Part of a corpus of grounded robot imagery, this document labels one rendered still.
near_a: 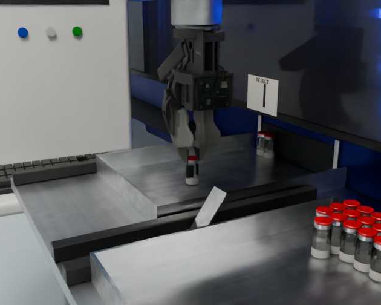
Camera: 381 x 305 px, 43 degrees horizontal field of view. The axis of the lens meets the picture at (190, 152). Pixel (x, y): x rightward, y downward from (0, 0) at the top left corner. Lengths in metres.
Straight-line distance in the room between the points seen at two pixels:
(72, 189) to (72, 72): 0.44
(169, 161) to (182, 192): 0.16
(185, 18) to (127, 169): 0.31
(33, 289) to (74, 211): 1.54
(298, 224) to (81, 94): 0.70
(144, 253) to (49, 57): 0.71
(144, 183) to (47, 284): 1.50
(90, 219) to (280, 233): 0.26
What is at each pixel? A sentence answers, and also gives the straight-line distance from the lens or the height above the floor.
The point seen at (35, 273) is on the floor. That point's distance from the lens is 2.37.
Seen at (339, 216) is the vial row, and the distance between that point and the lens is 0.60.
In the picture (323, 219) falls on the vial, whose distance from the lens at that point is 0.59.
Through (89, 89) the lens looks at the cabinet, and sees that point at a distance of 1.20.
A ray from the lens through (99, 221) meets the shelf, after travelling 0.69.
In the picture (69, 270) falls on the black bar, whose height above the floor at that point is 0.90.
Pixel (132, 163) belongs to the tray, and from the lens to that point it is 0.89.
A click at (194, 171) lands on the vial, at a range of 0.79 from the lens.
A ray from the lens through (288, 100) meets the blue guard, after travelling 0.79.
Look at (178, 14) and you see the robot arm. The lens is 0.71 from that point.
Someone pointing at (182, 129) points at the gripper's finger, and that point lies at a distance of 0.75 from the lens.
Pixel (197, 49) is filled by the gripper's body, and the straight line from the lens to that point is 0.70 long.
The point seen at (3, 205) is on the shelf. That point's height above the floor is 0.80.
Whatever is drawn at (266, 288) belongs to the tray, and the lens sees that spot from 0.53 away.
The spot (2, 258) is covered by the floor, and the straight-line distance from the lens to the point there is 2.55.
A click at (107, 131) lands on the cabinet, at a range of 1.23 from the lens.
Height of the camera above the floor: 1.17
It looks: 17 degrees down
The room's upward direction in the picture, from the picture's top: straight up
